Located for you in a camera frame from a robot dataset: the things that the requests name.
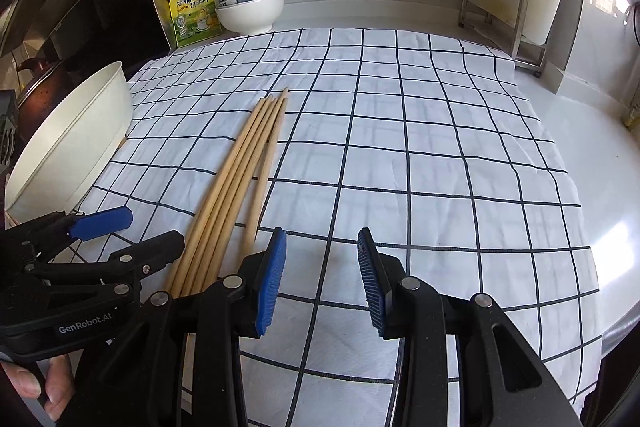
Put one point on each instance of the bundle of wooden chopsticks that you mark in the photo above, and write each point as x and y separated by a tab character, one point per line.
231	187

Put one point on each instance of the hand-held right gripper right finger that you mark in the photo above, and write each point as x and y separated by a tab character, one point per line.
372	287

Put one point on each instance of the white round basin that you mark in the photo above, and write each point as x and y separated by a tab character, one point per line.
75	142

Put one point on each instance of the yellow seasoning pouch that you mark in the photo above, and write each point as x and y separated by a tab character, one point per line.
195	17

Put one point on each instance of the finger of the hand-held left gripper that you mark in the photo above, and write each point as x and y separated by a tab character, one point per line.
155	249
100	221

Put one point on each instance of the wooden chopstick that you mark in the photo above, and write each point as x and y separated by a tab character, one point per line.
248	187
262	187
239	187
222	187

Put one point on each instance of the plain white bowl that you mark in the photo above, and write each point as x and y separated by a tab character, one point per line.
250	19

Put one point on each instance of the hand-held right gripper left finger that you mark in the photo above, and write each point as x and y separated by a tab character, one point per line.
270	287

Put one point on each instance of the metal board rack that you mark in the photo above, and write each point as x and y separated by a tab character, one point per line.
519	17

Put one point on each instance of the person's left hand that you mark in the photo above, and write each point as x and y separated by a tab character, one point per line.
57	382

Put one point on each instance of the white black-checked cloth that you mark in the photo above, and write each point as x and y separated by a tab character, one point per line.
425	132

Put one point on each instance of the glass pot lid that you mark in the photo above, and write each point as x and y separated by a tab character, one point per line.
37	79

